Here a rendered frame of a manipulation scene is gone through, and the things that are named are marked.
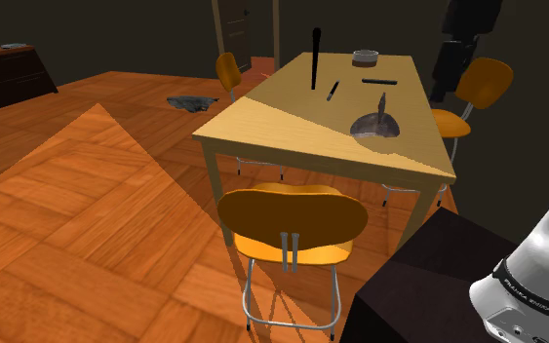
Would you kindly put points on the grey cloth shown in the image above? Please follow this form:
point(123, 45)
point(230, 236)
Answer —
point(192, 102)

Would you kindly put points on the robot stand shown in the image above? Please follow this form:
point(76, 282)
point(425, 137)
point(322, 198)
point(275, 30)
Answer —
point(426, 285)

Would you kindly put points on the black pen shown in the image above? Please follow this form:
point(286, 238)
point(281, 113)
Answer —
point(333, 90)

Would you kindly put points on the dark wooden sideboard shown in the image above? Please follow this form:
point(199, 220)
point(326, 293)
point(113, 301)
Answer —
point(3, 78)

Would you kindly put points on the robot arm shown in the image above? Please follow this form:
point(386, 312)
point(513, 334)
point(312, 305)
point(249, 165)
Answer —
point(533, 273)

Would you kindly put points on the tall black stick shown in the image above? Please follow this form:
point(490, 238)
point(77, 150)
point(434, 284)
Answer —
point(315, 57)

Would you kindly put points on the grey and brown round bowl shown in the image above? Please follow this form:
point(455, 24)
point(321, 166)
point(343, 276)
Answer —
point(365, 58)

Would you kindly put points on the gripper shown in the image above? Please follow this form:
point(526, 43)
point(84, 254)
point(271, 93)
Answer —
point(454, 61)

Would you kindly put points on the dark door with wooden frame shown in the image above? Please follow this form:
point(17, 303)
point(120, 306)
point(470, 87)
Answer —
point(238, 33)

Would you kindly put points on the orange chair with metal legs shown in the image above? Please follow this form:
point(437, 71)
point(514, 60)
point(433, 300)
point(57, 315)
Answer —
point(483, 83)
point(228, 71)
point(293, 221)

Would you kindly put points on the grey metal scoop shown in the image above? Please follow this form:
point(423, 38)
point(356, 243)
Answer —
point(374, 126)

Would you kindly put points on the wooden table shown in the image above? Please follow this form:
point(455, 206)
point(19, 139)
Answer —
point(298, 128)

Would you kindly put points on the flat black bar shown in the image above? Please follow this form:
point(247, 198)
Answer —
point(379, 81)

